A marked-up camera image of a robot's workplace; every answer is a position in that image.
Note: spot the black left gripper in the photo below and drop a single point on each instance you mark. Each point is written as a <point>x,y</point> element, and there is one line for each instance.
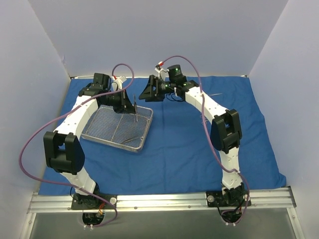
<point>124,101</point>

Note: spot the aluminium front rail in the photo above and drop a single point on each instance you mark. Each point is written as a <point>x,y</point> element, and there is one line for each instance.
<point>260,199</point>

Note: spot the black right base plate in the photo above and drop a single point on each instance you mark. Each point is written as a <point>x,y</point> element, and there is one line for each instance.
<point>226,198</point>

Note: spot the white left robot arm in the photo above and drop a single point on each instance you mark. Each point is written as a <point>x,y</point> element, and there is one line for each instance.
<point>63,151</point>

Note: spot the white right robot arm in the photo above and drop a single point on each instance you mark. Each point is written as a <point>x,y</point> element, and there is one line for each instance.
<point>225,133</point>

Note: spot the steel mesh instrument tray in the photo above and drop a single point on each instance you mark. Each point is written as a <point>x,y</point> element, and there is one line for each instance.
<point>110,128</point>

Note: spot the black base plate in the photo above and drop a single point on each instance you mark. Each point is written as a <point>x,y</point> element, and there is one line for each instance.
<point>87,202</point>
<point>226,198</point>

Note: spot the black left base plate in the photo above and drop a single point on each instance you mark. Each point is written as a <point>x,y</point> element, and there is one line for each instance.
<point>87,202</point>

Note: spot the steel surgical forceps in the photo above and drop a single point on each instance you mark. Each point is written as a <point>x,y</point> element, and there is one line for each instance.
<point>135,107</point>

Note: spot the steel surgical scissors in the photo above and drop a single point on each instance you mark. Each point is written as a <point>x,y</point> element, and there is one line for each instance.
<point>204,120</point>

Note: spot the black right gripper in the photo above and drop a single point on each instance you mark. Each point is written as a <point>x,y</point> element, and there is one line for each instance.
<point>154,87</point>

